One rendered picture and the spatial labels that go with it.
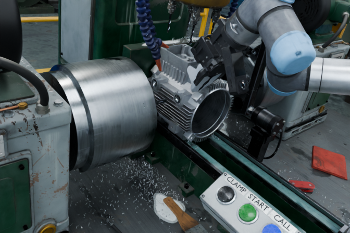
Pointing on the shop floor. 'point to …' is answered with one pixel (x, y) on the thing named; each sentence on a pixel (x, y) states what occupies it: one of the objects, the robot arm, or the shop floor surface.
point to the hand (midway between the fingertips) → (196, 90)
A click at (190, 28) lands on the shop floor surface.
